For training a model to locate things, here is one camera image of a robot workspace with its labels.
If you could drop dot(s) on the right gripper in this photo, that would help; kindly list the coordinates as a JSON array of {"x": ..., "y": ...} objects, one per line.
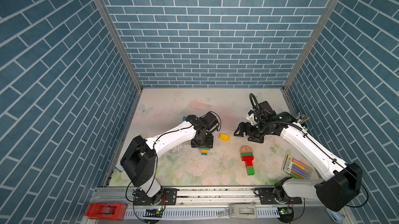
[{"x": 247, "y": 125}]

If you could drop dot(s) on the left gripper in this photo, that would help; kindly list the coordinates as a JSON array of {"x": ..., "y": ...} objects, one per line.
[{"x": 209, "y": 144}]

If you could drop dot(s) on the yellow rounded lego brick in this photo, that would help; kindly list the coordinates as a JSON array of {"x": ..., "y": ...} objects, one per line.
[{"x": 224, "y": 137}]

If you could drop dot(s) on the orange round lego piece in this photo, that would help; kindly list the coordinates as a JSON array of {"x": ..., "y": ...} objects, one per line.
[{"x": 246, "y": 149}]

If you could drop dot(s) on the long red lego brick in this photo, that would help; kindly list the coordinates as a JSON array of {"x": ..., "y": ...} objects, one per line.
[{"x": 247, "y": 158}]

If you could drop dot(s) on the small red lego brick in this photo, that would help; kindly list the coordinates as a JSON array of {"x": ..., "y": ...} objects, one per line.
[{"x": 248, "y": 164}]

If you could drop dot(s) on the small green lego brick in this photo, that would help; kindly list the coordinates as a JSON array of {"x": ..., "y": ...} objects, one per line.
[{"x": 250, "y": 170}]

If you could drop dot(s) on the long green lego brick front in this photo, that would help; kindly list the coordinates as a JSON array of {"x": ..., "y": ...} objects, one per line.
[{"x": 246, "y": 154}]

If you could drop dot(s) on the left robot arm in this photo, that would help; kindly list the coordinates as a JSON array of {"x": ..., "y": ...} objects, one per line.
[{"x": 140, "y": 160}]

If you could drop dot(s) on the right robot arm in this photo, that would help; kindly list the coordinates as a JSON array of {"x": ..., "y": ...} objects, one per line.
[{"x": 339, "y": 182}]

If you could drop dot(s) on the pink pen cup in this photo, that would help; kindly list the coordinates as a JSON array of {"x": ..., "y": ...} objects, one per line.
[{"x": 302, "y": 119}]

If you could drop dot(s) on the pack of coloured markers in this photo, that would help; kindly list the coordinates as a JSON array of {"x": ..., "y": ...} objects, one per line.
[{"x": 296, "y": 169}]

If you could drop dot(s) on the light blue stapler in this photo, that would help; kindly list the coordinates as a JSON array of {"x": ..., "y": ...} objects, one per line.
[{"x": 335, "y": 216}]

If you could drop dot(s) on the red tape dispenser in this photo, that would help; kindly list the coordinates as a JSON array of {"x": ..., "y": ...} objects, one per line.
[{"x": 106, "y": 211}]

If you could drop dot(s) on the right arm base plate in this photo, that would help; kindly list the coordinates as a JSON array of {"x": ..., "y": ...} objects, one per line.
[{"x": 269, "y": 195}]

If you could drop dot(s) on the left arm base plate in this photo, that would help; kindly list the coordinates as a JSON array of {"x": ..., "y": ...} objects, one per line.
[{"x": 166, "y": 196}]

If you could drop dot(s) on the white slotted cable duct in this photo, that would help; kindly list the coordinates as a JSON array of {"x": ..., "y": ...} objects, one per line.
[{"x": 197, "y": 213}]

